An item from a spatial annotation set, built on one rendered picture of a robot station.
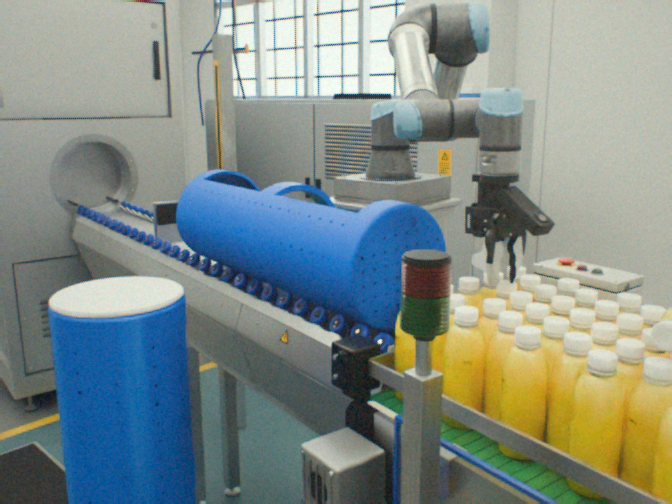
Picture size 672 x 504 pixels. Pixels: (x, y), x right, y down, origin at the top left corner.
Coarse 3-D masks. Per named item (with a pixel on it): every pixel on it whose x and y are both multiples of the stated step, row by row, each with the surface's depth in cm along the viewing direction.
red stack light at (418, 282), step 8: (448, 264) 82; (408, 272) 81; (416, 272) 81; (424, 272) 80; (432, 272) 80; (440, 272) 81; (448, 272) 81; (408, 280) 82; (416, 280) 81; (424, 280) 80; (432, 280) 80; (440, 280) 81; (448, 280) 82; (408, 288) 82; (416, 288) 81; (424, 288) 81; (432, 288) 81; (440, 288) 81; (448, 288) 82; (416, 296) 81; (424, 296) 81; (432, 296) 81; (440, 296) 81
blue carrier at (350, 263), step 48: (192, 192) 196; (240, 192) 177; (288, 192) 169; (192, 240) 196; (240, 240) 169; (288, 240) 151; (336, 240) 138; (384, 240) 137; (432, 240) 146; (288, 288) 159; (336, 288) 138; (384, 288) 140
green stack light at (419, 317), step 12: (408, 300) 82; (420, 300) 81; (432, 300) 81; (444, 300) 82; (408, 312) 82; (420, 312) 81; (432, 312) 81; (444, 312) 82; (408, 324) 83; (420, 324) 82; (432, 324) 82; (444, 324) 83; (420, 336) 82; (432, 336) 82
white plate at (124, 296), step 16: (80, 288) 147; (96, 288) 147; (112, 288) 147; (128, 288) 147; (144, 288) 147; (160, 288) 147; (176, 288) 147; (64, 304) 136; (80, 304) 136; (96, 304) 136; (112, 304) 136; (128, 304) 136; (144, 304) 136; (160, 304) 136
